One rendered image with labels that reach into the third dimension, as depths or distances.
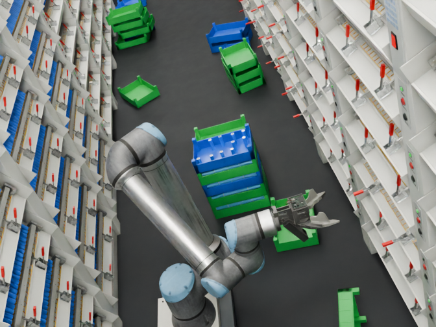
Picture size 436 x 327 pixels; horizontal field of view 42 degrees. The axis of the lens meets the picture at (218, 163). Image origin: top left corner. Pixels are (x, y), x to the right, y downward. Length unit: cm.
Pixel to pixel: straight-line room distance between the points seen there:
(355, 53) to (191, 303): 116
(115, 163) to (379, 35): 103
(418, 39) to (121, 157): 117
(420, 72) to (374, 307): 138
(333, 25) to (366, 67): 30
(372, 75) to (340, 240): 121
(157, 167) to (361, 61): 84
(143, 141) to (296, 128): 153
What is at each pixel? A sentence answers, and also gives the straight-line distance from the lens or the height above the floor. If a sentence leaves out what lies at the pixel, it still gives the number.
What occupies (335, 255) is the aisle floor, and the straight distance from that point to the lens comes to 265.
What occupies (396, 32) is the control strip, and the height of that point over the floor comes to 139.
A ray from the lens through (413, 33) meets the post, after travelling 121.
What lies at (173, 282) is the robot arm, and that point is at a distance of 228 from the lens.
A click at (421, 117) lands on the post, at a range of 132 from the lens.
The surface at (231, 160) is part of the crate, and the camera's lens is 276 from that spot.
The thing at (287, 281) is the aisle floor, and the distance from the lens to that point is 261.
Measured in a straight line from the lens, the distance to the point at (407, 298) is 228.
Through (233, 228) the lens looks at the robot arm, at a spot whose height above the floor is 71.
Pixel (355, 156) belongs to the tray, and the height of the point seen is 56.
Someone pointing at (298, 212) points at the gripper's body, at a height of 69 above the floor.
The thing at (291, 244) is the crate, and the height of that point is 3.
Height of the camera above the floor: 198
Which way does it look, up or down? 36 degrees down
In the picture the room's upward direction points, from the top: 22 degrees counter-clockwise
